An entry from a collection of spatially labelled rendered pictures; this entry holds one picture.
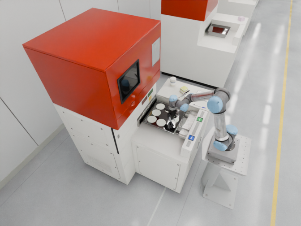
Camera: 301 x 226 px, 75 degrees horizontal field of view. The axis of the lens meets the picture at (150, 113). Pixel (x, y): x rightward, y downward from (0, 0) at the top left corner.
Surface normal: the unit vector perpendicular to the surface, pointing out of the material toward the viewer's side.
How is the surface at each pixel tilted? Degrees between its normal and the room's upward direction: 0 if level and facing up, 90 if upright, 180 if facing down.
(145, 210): 0
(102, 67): 0
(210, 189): 0
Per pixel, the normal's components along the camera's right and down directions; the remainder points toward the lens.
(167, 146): -0.02, -0.68
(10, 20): 0.89, 0.32
